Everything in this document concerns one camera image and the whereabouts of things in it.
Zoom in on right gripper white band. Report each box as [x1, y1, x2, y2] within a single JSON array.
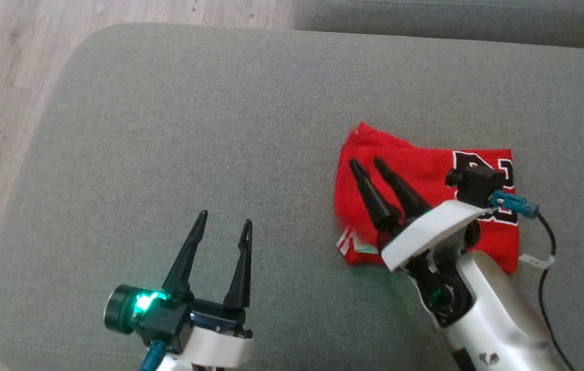
[[349, 158, 485, 328]]

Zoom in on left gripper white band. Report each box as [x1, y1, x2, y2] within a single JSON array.
[[104, 210, 255, 371]]

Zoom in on red basketball jersey black lettering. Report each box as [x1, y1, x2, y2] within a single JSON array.
[[334, 122, 522, 274]]

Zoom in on large grey sofa seat cushion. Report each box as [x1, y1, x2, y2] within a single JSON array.
[[0, 23, 584, 371]]

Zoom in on small grey sofa cushion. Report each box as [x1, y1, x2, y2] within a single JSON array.
[[292, 0, 584, 50]]

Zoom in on left arm cable blue plug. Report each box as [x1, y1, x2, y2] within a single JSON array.
[[139, 340, 167, 371]]

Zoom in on arm cable blue plug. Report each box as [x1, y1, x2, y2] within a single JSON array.
[[490, 190, 578, 371], [139, 340, 167, 371]]

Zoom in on right arm cable blue plug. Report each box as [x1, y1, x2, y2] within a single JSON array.
[[490, 190, 578, 371]]

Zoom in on white cable label tag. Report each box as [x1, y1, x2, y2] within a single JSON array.
[[519, 253, 555, 270]]

